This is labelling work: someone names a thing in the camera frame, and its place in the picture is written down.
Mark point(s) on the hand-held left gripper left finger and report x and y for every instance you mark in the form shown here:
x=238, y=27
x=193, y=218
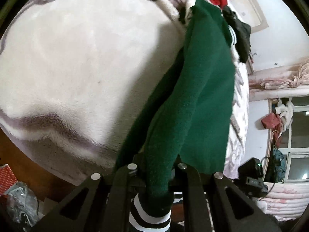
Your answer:
x=123, y=186

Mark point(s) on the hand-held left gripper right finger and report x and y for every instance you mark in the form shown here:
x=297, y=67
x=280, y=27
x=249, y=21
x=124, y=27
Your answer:
x=193, y=186

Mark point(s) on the green and white varsity jacket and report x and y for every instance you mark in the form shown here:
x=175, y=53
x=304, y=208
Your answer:
x=205, y=89

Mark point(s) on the teal garment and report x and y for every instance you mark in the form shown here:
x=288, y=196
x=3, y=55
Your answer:
x=277, y=162

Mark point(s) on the tied pink floral curtain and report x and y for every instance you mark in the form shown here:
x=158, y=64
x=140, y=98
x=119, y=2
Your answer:
x=277, y=77

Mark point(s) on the clear plastic bag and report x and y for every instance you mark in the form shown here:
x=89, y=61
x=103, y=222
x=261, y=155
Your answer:
x=21, y=203

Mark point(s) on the red patterned box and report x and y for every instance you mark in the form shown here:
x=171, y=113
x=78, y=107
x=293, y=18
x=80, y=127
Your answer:
x=7, y=176

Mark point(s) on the floral plush blanket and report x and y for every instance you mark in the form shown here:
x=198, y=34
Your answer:
x=84, y=65

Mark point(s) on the black leather jacket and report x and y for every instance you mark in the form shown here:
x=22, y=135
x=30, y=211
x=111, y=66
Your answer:
x=241, y=33

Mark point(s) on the beige bed headboard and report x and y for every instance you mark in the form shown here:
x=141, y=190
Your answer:
x=259, y=21

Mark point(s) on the white window frame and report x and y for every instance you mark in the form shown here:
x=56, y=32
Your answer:
x=300, y=150

